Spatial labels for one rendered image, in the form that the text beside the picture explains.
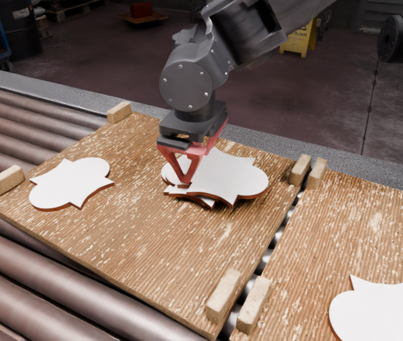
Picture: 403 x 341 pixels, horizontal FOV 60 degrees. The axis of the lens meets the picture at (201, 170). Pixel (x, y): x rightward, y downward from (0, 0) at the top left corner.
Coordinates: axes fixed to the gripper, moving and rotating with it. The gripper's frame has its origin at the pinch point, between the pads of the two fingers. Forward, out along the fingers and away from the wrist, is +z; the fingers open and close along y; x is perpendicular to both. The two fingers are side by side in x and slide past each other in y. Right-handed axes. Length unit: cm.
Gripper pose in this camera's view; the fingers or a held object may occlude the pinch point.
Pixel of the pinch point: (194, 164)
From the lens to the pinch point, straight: 54.1
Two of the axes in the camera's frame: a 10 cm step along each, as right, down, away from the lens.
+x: -9.3, -2.4, 2.8
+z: -0.2, 7.9, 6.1
